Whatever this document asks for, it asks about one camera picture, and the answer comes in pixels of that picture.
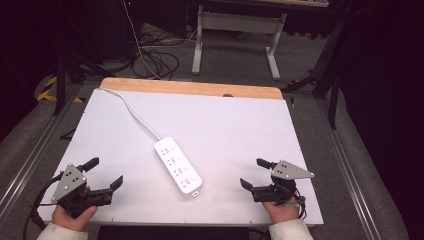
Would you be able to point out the yellow black floor tape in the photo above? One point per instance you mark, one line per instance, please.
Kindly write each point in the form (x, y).
(48, 88)

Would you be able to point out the white power strip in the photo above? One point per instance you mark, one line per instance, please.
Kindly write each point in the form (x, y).
(178, 166)

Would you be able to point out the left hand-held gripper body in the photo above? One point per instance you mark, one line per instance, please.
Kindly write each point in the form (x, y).
(71, 181)

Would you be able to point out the white metal desk frame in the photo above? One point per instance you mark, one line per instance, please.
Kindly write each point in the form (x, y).
(238, 21)

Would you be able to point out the person's left hand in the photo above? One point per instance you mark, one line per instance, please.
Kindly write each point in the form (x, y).
(71, 222)

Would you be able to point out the black metal stand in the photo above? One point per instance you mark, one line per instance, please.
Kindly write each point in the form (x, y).
(60, 83)
(330, 76)

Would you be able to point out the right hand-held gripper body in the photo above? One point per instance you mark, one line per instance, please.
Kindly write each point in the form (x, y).
(288, 171)

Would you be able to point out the person's right hand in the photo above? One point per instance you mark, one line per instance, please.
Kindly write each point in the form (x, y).
(281, 210)

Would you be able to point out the aluminium rail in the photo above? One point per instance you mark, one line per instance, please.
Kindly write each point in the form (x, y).
(350, 173)
(30, 156)

